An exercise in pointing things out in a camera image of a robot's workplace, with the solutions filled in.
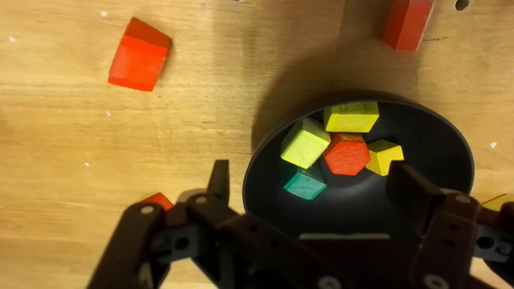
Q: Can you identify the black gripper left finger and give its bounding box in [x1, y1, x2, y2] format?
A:
[87, 157, 344, 289]

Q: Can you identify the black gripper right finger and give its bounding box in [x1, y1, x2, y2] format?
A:
[385, 159, 514, 289]

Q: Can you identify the teal wooden block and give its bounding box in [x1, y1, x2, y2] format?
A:
[281, 168, 329, 202]

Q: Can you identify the black bowl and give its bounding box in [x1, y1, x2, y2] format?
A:
[241, 98, 475, 239]

